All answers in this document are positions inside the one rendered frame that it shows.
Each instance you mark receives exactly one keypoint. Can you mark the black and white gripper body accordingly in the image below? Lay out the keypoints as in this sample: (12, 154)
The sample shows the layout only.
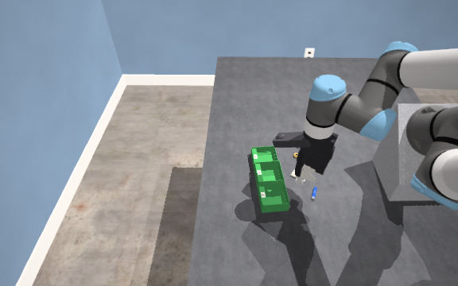
(318, 153)

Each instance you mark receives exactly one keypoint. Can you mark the green three-compartment bin rack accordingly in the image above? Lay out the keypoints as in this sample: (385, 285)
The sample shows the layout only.
(270, 181)

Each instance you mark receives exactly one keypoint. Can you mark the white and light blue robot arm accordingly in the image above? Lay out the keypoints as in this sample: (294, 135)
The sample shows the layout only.
(370, 115)

